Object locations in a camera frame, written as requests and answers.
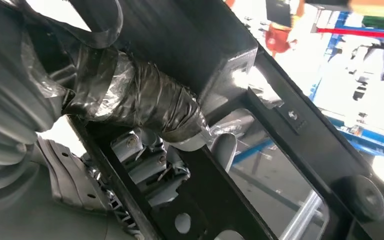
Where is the red barrier belt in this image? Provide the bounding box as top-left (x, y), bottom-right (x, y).
top-left (315, 27), bottom-right (384, 41)

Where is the black glossy strap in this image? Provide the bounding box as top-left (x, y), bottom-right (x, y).
top-left (11, 0), bottom-right (124, 50)

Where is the blue cart frame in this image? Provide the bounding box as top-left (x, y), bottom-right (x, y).
top-left (307, 11), bottom-right (384, 168)

